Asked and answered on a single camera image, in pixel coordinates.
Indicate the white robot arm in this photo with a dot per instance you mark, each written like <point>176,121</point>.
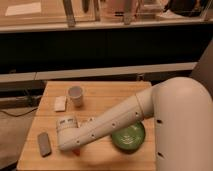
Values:
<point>182,109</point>

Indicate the white paper cup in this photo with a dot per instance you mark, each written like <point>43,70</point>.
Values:
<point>76,95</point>

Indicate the white lying bottle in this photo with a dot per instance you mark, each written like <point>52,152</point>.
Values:
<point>86,121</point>

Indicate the white sponge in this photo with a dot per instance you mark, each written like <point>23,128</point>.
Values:
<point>60,104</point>

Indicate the green bowl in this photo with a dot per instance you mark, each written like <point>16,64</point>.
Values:
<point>129,139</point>

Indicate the grey rectangular block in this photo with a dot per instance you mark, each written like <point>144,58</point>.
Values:
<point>44,144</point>

